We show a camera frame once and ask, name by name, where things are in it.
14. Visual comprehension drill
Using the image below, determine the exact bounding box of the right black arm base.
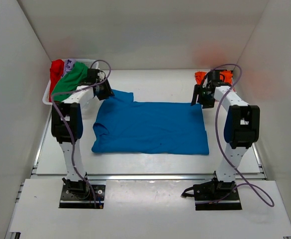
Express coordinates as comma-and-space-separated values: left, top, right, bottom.
181, 176, 242, 211

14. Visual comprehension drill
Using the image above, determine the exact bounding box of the purple cable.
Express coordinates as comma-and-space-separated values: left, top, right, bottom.
195, 63, 275, 208
50, 59, 112, 209

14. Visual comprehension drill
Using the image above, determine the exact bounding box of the blue t shirt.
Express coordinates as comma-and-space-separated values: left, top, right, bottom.
92, 91, 209, 155

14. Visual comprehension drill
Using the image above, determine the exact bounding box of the red t shirt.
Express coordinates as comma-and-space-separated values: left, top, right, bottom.
49, 59, 64, 102

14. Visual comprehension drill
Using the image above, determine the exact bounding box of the lilac t shirt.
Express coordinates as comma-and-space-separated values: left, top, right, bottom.
62, 59, 77, 78

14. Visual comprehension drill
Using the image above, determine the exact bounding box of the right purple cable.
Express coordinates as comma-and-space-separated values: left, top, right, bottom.
195, 63, 275, 208

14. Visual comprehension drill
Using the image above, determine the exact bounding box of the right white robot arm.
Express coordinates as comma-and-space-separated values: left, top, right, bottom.
191, 70, 260, 199

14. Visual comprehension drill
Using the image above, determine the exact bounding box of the folded orange t shirt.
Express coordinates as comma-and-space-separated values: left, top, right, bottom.
194, 70, 233, 84

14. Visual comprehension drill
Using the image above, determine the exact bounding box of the green t shirt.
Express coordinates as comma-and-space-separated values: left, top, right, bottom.
51, 62, 88, 102

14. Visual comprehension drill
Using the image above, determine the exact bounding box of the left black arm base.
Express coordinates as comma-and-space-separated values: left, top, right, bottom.
59, 178, 106, 209

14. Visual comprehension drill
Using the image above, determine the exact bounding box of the aluminium rail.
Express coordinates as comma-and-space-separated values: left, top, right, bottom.
32, 107, 265, 181

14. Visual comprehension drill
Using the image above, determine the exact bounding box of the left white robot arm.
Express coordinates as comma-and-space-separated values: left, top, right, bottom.
50, 68, 114, 201

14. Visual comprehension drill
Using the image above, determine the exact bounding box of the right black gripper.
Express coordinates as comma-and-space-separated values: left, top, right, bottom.
191, 85, 214, 109

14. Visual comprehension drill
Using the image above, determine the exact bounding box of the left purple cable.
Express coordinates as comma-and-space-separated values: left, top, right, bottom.
50, 59, 112, 209

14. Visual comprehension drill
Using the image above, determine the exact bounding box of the white plastic basket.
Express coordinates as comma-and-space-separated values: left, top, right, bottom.
42, 59, 95, 115

